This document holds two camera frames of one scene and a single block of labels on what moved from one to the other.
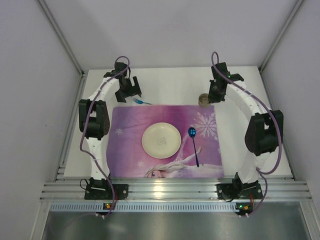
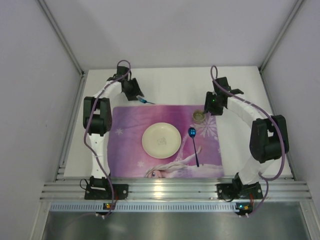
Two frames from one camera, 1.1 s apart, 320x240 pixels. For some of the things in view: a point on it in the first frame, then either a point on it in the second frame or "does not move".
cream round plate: x=161 y=140 does not move
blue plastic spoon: x=192 y=132 does not move
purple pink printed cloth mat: x=126 y=157 does not move
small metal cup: x=203 y=100 to x=198 y=116
